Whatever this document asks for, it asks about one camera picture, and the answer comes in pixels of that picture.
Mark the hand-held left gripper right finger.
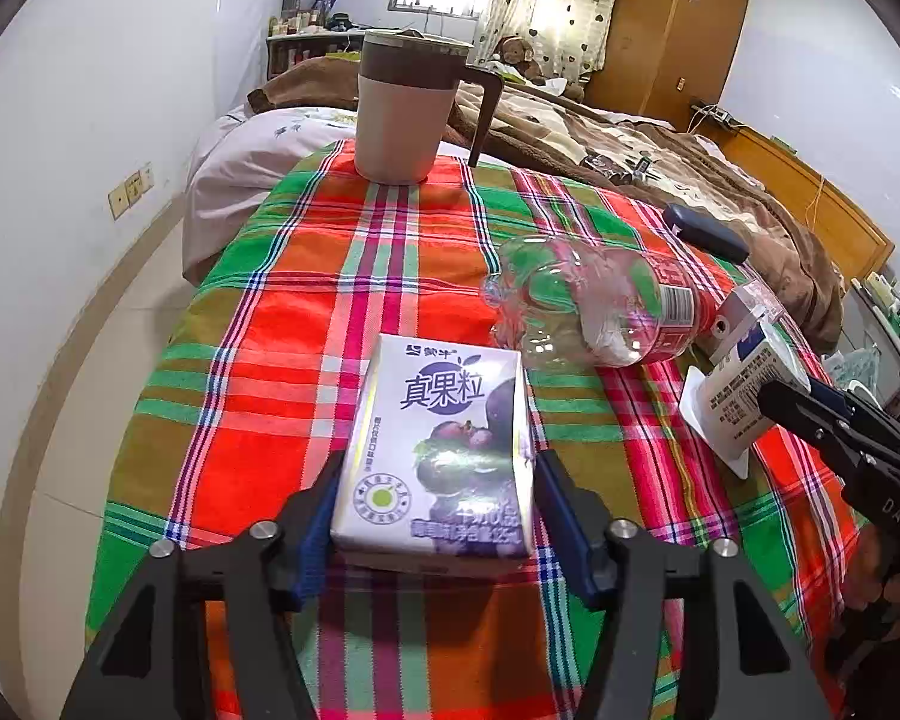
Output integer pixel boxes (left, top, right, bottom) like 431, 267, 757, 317
532, 450, 833, 720

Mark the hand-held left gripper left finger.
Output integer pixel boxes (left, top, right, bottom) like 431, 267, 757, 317
79, 450, 350, 720

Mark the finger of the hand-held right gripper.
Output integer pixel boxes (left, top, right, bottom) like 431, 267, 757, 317
810, 376, 900, 460
757, 381, 900, 482

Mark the white blue milk carton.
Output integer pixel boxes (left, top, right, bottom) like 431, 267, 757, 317
679, 319, 815, 481

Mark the purple milk carton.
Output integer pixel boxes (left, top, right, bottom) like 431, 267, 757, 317
330, 331, 537, 563

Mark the greenish printed plastic bag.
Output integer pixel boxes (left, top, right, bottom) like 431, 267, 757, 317
825, 349, 882, 391

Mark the white bedside cabinet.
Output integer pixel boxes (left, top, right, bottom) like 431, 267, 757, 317
851, 274, 900, 376

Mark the bed with brown blanket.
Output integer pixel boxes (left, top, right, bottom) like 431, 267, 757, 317
247, 52, 845, 353

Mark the plaid table cloth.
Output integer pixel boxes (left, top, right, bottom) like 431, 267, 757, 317
86, 139, 871, 720

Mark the dark blue glasses case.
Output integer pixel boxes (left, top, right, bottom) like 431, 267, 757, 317
661, 202, 751, 263

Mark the wooden bed headboard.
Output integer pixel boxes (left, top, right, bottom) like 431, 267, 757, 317
694, 120, 895, 286

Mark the clear plastic bottle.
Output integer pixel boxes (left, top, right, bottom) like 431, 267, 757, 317
480, 234, 702, 370

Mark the white patterned bedsheet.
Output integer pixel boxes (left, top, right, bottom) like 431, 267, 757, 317
182, 101, 361, 286

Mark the wooden wardrobe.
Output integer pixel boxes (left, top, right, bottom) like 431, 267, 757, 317
585, 0, 755, 132

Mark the beige brown lidded mug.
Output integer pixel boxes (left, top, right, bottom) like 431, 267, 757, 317
354, 28, 505, 185

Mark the brown teddy bear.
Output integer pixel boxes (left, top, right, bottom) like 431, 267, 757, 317
491, 36, 548, 83

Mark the cluttered desk shelf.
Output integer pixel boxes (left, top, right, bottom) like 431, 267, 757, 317
265, 22, 368, 87

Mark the patterned curtain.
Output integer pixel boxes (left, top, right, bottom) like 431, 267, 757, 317
474, 0, 627, 83

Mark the wall socket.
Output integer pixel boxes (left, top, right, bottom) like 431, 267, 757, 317
107, 165, 157, 220

